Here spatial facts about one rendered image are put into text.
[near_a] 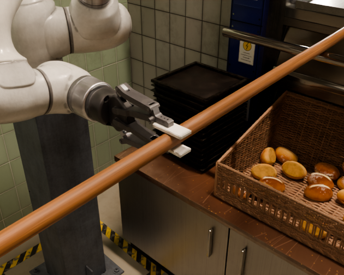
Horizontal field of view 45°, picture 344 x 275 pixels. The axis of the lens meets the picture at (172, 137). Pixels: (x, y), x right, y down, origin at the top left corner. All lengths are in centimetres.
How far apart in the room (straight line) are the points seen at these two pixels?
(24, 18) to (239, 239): 101
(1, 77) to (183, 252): 116
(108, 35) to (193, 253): 91
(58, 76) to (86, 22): 49
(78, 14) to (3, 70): 57
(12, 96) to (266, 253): 97
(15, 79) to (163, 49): 138
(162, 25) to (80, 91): 129
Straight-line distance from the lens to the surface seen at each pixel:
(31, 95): 87
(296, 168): 167
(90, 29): 139
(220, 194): 155
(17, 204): 226
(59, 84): 90
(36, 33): 139
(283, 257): 141
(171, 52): 212
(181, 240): 174
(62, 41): 141
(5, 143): 206
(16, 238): 59
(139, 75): 235
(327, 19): 164
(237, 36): 137
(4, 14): 90
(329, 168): 169
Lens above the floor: 157
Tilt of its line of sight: 31 degrees down
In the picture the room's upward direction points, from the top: straight up
